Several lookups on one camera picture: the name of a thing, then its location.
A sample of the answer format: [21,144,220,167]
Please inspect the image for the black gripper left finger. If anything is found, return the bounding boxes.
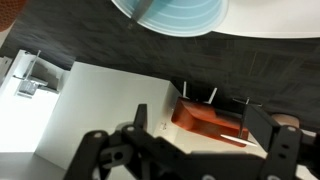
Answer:
[63,103,188,180]

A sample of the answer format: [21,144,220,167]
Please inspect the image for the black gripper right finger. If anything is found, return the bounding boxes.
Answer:
[244,104,320,180]

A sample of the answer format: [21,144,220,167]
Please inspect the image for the light blue plastic cup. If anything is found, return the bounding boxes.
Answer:
[111,0,231,38]

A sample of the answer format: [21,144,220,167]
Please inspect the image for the brown round stool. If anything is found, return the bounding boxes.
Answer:
[271,113,301,130]

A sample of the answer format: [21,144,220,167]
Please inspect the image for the small black stem side table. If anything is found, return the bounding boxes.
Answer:
[219,96,264,148]

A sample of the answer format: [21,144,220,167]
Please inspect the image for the orange plastic block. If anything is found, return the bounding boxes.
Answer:
[170,80,250,148]

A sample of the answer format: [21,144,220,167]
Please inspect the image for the orange patterned corner sofa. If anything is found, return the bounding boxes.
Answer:
[0,0,28,33]

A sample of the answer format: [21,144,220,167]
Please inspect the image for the grey office furniture frame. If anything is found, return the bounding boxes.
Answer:
[12,49,63,99]

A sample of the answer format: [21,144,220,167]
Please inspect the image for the round white pedestal table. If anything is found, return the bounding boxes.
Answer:
[213,0,320,40]

